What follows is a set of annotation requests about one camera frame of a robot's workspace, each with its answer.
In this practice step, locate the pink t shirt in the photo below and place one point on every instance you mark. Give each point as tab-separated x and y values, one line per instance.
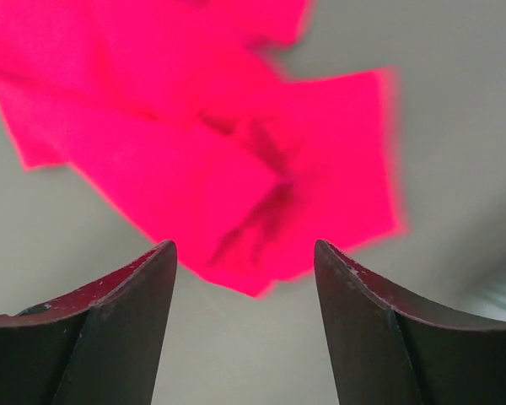
174	111

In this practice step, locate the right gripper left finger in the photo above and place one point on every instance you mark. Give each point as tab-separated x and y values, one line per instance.
99	344

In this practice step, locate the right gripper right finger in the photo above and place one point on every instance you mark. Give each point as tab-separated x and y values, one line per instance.
388	345

